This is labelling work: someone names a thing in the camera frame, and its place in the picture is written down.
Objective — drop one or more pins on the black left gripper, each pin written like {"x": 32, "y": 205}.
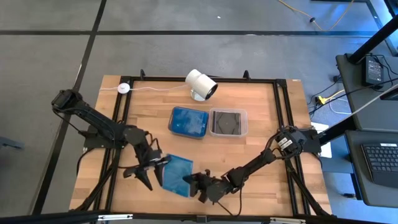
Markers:
{"x": 152, "y": 158}

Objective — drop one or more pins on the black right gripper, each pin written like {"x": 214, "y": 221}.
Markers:
{"x": 217, "y": 189}

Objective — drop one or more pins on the clear plastic container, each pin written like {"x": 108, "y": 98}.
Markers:
{"x": 211, "y": 123}

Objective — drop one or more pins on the black jewel case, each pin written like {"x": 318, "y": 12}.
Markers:
{"x": 227, "y": 123}

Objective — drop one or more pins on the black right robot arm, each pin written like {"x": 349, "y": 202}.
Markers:
{"x": 255, "y": 163}

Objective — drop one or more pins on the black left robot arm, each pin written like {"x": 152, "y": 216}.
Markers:
{"x": 93, "y": 116}

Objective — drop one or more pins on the white round puck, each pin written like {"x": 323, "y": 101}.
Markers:
{"x": 123, "y": 88}

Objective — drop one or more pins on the white flat box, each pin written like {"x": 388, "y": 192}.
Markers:
{"x": 326, "y": 151}

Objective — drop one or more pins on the dark grey floor object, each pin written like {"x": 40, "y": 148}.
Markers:
{"x": 9, "y": 143}

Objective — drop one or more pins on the yellow plug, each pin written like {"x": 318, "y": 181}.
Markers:
{"x": 321, "y": 100}

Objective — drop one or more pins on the short black slanted bar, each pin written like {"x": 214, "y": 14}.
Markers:
{"x": 339, "y": 127}

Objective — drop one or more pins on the grey desk top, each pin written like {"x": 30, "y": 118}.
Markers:
{"x": 367, "y": 112}
{"x": 357, "y": 174}

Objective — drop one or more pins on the black keyboard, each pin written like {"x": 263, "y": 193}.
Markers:
{"x": 382, "y": 161}

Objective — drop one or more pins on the light grey thin rod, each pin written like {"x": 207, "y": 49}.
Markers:
{"x": 373, "y": 99}

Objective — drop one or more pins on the black power adapter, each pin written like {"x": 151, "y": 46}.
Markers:
{"x": 373, "y": 70}

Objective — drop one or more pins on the thick black slanted pole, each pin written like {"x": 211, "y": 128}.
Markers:
{"x": 373, "y": 40}

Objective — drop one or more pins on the small black camera box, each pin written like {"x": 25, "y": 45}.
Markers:
{"x": 201, "y": 219}

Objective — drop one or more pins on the black aluminium table frame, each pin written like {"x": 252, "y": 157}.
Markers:
{"x": 202, "y": 79}

